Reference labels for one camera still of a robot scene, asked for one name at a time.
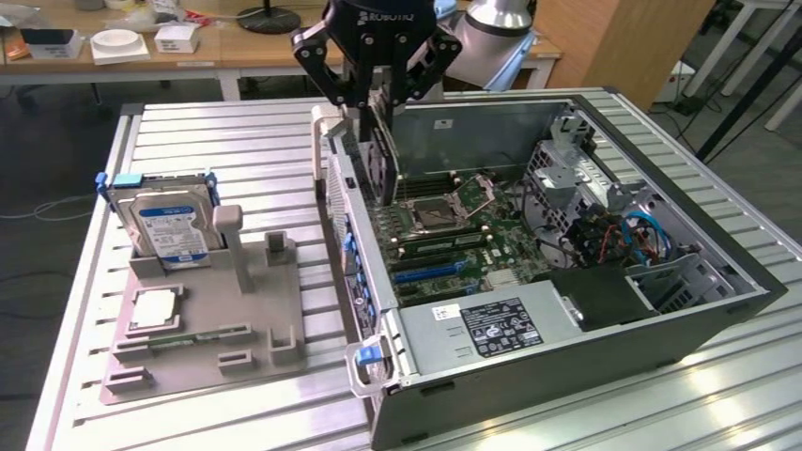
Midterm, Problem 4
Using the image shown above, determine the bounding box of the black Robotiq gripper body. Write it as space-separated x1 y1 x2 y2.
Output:
321 0 440 109

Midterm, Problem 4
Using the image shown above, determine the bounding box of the Nvidia graphics card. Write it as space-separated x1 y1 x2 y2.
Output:
358 65 402 207

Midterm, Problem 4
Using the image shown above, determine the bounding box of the black round lamp base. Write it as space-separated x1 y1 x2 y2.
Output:
236 0 301 35

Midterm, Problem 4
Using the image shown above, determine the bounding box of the wooden desk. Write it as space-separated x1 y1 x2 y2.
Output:
0 0 564 90

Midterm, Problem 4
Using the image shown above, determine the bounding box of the small white cardboard box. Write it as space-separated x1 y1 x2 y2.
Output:
153 23 201 54

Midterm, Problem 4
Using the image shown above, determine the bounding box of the wooden cabinet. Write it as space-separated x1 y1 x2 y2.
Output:
547 0 715 113

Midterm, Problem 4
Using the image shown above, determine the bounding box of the white round part on box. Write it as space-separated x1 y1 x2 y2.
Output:
89 30 152 66

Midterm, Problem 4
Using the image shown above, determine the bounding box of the metal socket cover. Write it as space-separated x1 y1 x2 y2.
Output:
450 173 498 220

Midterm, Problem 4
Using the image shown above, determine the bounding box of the metal disk bay cage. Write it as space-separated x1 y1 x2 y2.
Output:
523 115 635 236

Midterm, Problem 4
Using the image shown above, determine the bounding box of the CPU socket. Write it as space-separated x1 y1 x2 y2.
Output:
406 196 463 231

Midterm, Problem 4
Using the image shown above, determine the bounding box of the white box with black top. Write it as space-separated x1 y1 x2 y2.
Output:
19 27 87 61

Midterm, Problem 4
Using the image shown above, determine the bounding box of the installed RAM stick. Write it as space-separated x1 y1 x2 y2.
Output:
398 233 484 258

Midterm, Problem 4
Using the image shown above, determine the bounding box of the hard disk with blue caddy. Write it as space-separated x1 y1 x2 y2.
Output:
92 169 228 272

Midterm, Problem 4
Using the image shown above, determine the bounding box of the blue expansion slot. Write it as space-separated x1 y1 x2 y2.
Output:
391 261 468 286

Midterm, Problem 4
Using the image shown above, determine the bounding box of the grey printed parts rack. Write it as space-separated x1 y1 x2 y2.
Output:
99 204 308 408

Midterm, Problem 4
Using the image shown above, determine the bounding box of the silver CPU chip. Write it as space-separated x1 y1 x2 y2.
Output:
128 289 180 330

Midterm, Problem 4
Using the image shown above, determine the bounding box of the grey power supply unit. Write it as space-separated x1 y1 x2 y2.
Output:
398 281 587 377

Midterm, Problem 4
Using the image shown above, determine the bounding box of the green RAM stick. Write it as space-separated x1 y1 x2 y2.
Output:
147 328 224 350

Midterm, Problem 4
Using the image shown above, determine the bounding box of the black open PC case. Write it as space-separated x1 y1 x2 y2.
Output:
309 86 790 451

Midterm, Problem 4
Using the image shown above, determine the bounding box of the white table frame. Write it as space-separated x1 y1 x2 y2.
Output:
682 0 802 132

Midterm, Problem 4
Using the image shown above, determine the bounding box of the red wire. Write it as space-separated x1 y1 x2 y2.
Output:
594 225 627 264

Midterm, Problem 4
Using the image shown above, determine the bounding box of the blue wire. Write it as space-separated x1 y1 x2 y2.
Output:
619 210 675 267

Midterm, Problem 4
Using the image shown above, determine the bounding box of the grey floor cable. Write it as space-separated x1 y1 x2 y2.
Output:
0 194 95 222

